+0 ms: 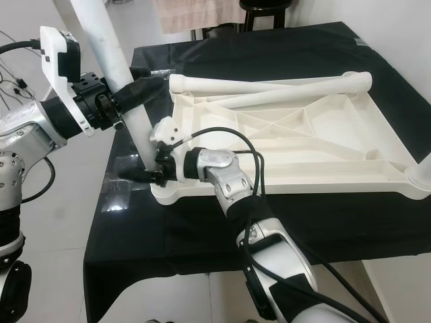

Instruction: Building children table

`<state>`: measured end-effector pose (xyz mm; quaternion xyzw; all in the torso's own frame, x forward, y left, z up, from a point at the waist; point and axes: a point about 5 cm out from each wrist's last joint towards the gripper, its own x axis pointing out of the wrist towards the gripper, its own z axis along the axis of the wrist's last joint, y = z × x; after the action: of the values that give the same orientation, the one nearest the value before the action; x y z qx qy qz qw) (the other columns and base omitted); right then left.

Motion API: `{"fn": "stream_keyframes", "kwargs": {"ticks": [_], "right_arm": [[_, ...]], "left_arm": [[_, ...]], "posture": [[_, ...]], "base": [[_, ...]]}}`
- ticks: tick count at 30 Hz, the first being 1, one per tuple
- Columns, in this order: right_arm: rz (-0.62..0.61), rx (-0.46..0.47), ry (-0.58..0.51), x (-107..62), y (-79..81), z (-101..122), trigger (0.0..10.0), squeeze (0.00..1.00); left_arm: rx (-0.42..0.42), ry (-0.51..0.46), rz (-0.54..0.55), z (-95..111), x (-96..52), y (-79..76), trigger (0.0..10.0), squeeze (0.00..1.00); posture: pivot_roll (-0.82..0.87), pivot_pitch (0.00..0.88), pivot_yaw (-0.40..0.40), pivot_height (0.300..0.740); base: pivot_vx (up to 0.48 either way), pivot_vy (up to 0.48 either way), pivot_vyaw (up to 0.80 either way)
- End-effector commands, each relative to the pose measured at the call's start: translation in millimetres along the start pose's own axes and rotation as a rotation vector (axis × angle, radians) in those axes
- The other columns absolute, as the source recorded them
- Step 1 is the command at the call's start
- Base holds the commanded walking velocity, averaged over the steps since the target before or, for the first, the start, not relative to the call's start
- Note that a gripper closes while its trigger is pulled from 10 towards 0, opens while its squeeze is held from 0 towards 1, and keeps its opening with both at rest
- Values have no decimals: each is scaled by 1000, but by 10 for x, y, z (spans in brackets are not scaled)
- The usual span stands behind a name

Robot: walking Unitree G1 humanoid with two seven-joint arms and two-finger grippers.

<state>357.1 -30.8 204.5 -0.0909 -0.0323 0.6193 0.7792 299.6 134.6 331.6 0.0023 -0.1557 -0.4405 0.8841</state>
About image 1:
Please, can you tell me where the pink cloth covered table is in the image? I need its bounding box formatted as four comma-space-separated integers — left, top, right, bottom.
154, 0, 243, 34

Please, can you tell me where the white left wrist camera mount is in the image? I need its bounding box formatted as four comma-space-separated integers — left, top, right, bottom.
39, 26, 98, 137

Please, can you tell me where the black wooden stool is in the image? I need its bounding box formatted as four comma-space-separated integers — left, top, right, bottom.
239, 0, 294, 33

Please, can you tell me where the large clear tape patch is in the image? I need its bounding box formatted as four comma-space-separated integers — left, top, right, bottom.
101, 151, 152, 213

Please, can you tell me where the black tablecloth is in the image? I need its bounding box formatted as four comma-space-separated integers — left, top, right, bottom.
84, 22, 431, 323

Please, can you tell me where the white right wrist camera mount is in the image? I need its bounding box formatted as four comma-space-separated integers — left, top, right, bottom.
152, 116, 183, 145

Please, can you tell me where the thin black cable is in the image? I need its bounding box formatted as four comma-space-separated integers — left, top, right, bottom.
0, 30, 34, 102

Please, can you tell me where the white plastic table top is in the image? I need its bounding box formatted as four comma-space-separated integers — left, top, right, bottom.
150, 71, 431, 205

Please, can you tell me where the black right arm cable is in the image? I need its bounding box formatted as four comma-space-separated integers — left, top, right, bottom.
178, 127, 388, 323

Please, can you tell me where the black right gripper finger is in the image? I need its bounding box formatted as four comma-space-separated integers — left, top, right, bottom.
118, 167, 162, 184

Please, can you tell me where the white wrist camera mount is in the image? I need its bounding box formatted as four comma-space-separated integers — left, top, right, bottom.
39, 26, 98, 137
152, 116, 183, 145

